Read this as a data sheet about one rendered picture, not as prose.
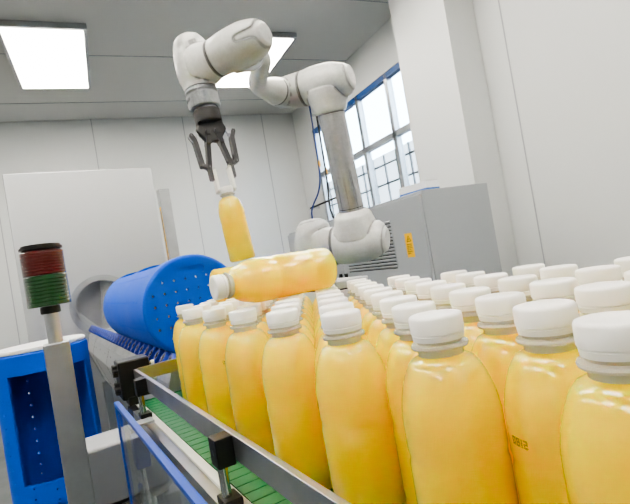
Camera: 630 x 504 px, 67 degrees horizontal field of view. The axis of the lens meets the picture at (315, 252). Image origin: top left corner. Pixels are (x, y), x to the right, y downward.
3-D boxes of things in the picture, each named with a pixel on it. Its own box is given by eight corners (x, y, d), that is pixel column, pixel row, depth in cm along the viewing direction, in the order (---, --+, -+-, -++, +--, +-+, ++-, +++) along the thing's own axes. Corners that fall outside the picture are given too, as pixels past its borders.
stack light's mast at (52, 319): (75, 336, 82) (61, 245, 82) (78, 339, 76) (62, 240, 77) (33, 345, 79) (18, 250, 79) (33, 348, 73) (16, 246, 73)
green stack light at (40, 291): (70, 302, 82) (65, 273, 82) (73, 301, 76) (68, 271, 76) (27, 309, 79) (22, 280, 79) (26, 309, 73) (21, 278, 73)
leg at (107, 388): (126, 476, 302) (110, 378, 303) (128, 479, 297) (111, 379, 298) (116, 479, 299) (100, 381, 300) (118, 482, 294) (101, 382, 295)
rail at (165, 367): (287, 341, 132) (285, 330, 132) (288, 341, 132) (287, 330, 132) (138, 380, 112) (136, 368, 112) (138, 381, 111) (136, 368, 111)
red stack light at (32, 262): (65, 273, 82) (62, 250, 82) (68, 271, 76) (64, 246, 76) (22, 279, 79) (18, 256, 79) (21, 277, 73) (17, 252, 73)
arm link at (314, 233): (308, 271, 209) (301, 221, 208) (346, 266, 201) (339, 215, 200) (291, 275, 194) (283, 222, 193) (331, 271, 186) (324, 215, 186)
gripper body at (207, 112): (217, 113, 138) (225, 144, 138) (188, 116, 135) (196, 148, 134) (223, 103, 131) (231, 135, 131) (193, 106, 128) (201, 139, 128)
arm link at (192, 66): (173, 93, 131) (210, 74, 125) (159, 39, 131) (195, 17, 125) (198, 100, 140) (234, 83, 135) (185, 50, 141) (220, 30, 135)
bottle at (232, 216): (226, 262, 130) (210, 196, 130) (236, 261, 137) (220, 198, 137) (250, 256, 128) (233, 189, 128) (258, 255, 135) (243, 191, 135)
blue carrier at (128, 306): (176, 328, 215) (164, 267, 215) (252, 341, 140) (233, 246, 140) (109, 345, 201) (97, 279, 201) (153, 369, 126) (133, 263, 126)
